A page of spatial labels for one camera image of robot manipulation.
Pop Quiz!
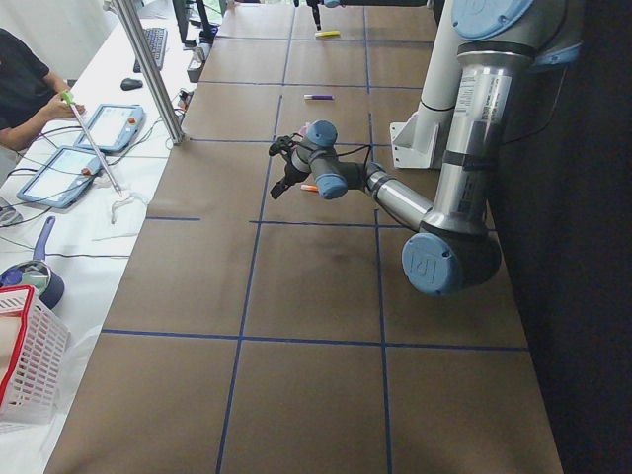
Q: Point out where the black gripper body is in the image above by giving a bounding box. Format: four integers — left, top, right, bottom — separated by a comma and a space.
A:
278, 161, 309, 191
306, 0, 320, 18

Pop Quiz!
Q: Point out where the orange highlighter pen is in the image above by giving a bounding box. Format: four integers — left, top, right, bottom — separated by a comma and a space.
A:
300, 185, 319, 193

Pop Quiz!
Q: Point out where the yellow highlighter pen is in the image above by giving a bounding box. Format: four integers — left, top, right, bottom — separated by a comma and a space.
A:
314, 30, 341, 39

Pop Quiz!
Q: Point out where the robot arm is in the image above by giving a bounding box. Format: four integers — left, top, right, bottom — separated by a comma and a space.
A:
269, 1, 585, 295

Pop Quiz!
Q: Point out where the pink mesh pen holder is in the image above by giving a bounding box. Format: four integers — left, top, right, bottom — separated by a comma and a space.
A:
296, 122, 310, 142

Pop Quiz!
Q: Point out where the purple highlighter pen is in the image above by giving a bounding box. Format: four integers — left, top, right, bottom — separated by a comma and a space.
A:
303, 94, 335, 102

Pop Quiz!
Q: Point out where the black keyboard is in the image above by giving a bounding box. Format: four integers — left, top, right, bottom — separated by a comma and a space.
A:
143, 27, 168, 70

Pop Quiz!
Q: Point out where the far blue teach pendant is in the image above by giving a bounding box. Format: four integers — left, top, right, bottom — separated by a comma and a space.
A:
83, 104, 145, 153

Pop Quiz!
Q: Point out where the blue teach pendant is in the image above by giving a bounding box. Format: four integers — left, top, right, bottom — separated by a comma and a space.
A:
16, 146, 102, 209
83, 104, 145, 153

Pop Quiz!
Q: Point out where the black computer mouse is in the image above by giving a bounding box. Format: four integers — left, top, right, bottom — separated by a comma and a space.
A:
119, 78, 143, 92

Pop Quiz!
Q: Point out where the near blue teach pendant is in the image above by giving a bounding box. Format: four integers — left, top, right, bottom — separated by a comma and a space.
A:
16, 146, 102, 209

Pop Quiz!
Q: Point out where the long metal grabber tool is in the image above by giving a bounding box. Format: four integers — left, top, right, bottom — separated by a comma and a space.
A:
60, 90, 148, 225

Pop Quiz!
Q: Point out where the person in black shirt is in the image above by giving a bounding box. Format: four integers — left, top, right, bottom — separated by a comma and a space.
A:
1, 29, 74, 151

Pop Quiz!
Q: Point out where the white red plastic basket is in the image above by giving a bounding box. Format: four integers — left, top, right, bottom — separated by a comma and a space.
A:
1, 285, 69, 433

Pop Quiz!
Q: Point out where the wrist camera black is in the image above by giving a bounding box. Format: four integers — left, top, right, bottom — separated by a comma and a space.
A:
268, 134, 300, 159

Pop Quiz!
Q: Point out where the aluminium frame post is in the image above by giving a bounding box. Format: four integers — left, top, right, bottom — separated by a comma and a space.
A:
111, 0, 185, 145

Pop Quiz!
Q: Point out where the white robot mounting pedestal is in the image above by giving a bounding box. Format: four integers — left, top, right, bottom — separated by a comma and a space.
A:
390, 0, 462, 169

